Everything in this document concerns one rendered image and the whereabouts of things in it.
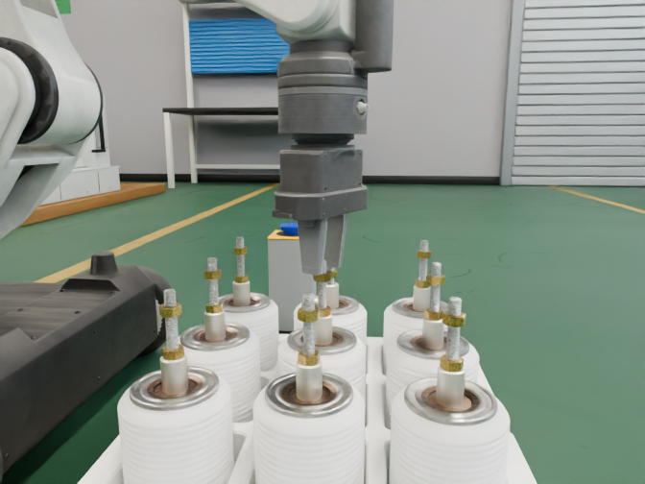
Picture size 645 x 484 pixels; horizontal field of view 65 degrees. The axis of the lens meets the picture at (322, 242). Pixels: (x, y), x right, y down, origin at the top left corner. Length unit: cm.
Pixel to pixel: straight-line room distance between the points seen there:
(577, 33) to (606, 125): 93
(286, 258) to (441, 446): 46
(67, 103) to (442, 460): 67
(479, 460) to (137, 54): 594
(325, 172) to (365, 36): 13
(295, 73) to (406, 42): 511
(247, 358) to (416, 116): 506
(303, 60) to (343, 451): 33
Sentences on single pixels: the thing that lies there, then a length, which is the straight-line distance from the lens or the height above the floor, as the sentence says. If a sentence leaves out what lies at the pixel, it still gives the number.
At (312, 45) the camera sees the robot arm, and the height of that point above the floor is 55.
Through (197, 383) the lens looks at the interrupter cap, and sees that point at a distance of 48.
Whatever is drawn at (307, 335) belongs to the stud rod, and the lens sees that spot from 42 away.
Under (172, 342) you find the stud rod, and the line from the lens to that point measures 46.
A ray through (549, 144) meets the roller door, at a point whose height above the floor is 42.
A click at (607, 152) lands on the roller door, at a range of 583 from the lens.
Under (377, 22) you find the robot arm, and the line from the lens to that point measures 49.
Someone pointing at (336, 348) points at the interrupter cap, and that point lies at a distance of 53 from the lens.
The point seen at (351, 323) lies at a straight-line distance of 63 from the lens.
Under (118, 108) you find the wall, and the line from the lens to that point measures 623.
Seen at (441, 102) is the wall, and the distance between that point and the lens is 554.
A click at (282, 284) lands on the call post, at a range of 81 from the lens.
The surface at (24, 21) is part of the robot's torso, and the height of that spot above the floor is 62.
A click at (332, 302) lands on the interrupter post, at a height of 26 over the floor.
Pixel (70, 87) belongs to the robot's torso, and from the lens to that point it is 84.
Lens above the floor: 46
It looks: 11 degrees down
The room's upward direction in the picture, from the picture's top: straight up
